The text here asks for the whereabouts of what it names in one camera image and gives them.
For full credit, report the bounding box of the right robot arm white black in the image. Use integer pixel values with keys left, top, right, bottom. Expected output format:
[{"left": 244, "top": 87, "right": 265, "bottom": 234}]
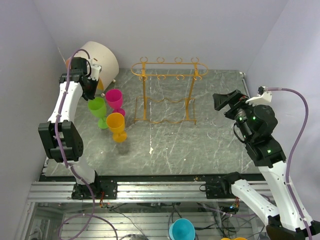
[{"left": 212, "top": 86, "right": 320, "bottom": 240}]

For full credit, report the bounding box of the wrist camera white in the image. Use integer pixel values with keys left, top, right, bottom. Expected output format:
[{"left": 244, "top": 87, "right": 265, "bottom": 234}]
[
  {"left": 245, "top": 86, "right": 272, "bottom": 106},
  {"left": 89, "top": 63, "right": 102, "bottom": 82}
]

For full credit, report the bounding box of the teal plastic cup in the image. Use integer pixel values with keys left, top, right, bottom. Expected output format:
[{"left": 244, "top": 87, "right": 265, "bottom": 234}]
[{"left": 168, "top": 218, "right": 196, "bottom": 240}]

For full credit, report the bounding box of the orange cup below table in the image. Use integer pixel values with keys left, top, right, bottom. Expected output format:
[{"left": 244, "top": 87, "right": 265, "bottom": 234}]
[{"left": 220, "top": 237, "right": 247, "bottom": 240}]

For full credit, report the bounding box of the white cylindrical bread box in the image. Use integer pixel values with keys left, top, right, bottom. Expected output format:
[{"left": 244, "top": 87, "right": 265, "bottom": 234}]
[{"left": 74, "top": 41, "right": 119, "bottom": 96}]

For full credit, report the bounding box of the pink plastic wine glass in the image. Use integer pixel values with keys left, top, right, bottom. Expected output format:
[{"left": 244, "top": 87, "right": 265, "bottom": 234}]
[{"left": 105, "top": 88, "right": 126, "bottom": 116}]

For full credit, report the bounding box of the green plastic wine glass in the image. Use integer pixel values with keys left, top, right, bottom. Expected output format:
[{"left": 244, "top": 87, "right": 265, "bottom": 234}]
[{"left": 87, "top": 97, "right": 108, "bottom": 129}]

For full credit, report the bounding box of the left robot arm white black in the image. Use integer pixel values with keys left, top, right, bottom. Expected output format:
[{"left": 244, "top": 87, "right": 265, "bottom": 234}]
[{"left": 38, "top": 56, "right": 117, "bottom": 200}]

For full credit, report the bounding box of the orange plastic wine glass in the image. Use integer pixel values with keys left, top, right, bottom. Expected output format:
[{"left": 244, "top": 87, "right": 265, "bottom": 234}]
[{"left": 106, "top": 112, "right": 127, "bottom": 143}]

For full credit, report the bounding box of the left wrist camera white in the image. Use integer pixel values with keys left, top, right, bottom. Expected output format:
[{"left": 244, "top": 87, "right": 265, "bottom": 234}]
[{"left": 89, "top": 63, "right": 102, "bottom": 82}]

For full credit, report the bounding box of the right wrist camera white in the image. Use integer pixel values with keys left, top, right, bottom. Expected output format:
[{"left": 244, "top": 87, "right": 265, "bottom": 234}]
[{"left": 245, "top": 86, "right": 272, "bottom": 106}]

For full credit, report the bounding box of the gold wire wine glass rack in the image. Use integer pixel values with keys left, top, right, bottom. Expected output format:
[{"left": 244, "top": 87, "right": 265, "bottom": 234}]
[{"left": 130, "top": 56, "right": 209, "bottom": 125}]

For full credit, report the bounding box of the clear plastic wine glass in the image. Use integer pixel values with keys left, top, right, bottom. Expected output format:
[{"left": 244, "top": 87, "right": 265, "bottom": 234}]
[{"left": 206, "top": 119, "right": 224, "bottom": 140}]

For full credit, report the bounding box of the aluminium rail frame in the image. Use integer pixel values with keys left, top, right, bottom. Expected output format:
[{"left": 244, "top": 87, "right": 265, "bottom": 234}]
[{"left": 27, "top": 181, "right": 276, "bottom": 203}]

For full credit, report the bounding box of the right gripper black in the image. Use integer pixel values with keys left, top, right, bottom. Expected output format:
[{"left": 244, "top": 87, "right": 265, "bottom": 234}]
[{"left": 213, "top": 89, "right": 260, "bottom": 142}]

